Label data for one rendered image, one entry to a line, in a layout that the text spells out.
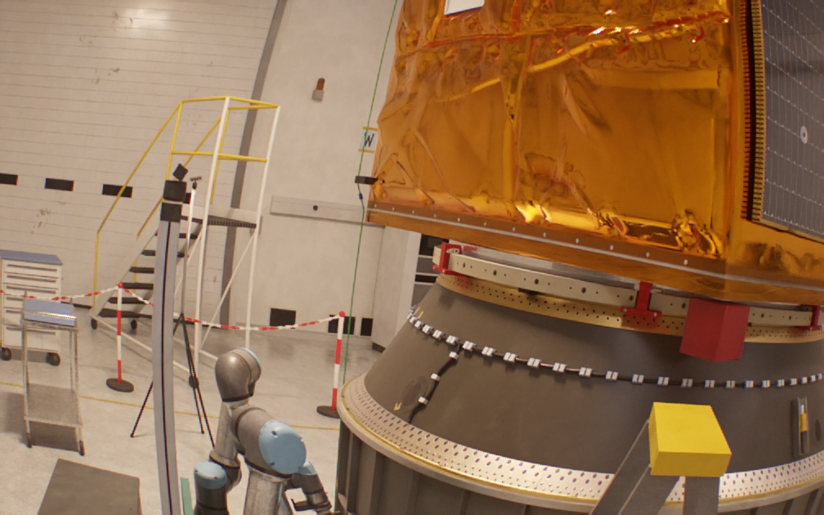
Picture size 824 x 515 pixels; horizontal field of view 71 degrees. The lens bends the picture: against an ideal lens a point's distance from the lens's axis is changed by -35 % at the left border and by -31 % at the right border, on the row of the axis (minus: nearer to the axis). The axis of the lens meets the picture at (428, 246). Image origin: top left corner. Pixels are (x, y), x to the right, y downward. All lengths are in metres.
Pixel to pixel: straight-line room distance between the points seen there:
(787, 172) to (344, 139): 8.80
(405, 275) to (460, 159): 7.23
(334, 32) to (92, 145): 3.81
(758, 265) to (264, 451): 1.23
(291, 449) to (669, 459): 0.82
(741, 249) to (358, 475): 1.49
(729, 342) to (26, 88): 8.76
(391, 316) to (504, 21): 7.70
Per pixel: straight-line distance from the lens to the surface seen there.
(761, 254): 1.82
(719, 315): 1.74
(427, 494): 2.19
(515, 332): 2.20
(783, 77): 1.89
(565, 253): 2.17
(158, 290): 1.76
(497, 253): 2.35
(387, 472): 2.34
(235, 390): 2.17
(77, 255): 9.38
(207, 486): 2.30
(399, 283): 9.83
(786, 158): 1.85
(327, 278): 10.29
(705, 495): 1.26
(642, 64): 1.94
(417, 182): 2.81
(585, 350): 2.08
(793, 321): 2.29
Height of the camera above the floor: 1.84
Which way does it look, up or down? 3 degrees down
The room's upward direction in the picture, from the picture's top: 8 degrees clockwise
